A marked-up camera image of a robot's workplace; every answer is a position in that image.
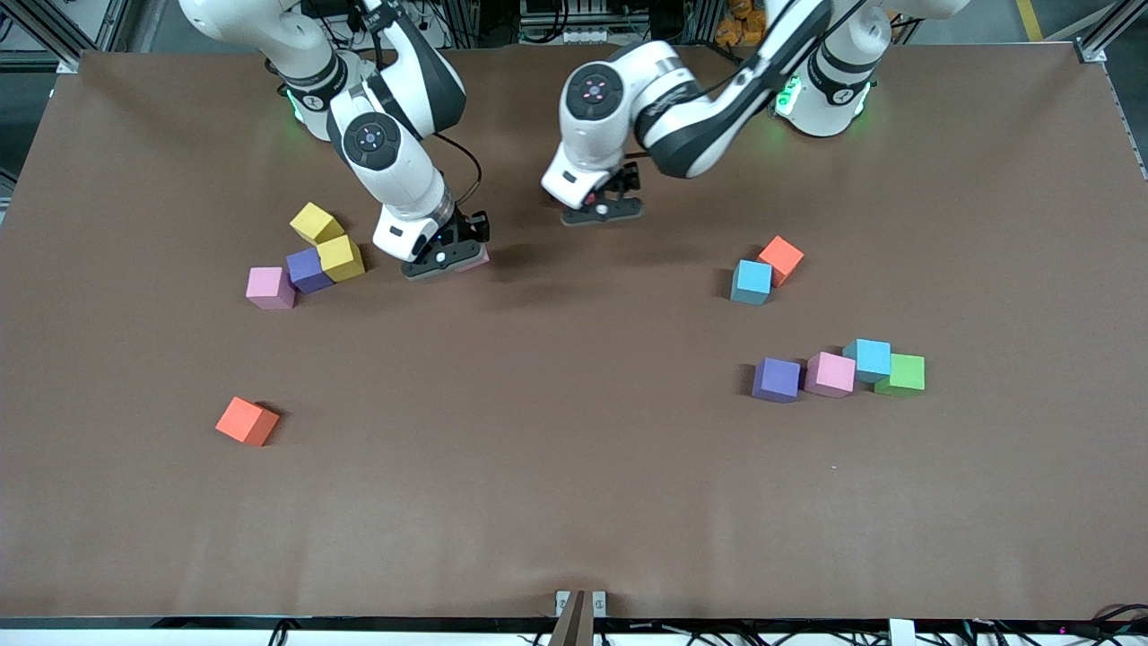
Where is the yellow foam cube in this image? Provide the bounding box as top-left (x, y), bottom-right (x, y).
top-left (289, 201), bottom-right (345, 246)
top-left (316, 234), bottom-right (367, 284)

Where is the blue foam cube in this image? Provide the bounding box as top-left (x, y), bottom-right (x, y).
top-left (730, 259), bottom-right (773, 307)
top-left (842, 338), bottom-right (893, 385)

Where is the orange foam cube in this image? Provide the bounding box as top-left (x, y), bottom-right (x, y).
top-left (215, 396), bottom-right (281, 448)
top-left (757, 235), bottom-right (805, 288)

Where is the bag of orange fruit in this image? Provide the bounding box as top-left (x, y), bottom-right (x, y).
top-left (715, 0), bottom-right (772, 46)

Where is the grey metal bracket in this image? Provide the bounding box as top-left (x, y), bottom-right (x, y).
top-left (554, 589), bottom-right (608, 620)

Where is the long white power strip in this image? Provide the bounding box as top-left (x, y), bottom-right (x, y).
top-left (520, 25), bottom-right (613, 46)

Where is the dark cable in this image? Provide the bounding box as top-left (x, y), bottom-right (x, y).
top-left (1090, 603), bottom-right (1148, 629)

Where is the purple foam cube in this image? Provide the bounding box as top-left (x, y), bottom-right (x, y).
top-left (285, 247), bottom-right (335, 295)
top-left (752, 357), bottom-right (802, 404)

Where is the brown tapered post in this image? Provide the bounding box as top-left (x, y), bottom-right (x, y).
top-left (547, 589), bottom-right (596, 646)

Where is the green foam cube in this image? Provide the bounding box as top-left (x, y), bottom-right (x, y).
top-left (874, 354), bottom-right (926, 398)

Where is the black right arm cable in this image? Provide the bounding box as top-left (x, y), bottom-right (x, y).
top-left (435, 133), bottom-right (485, 212)

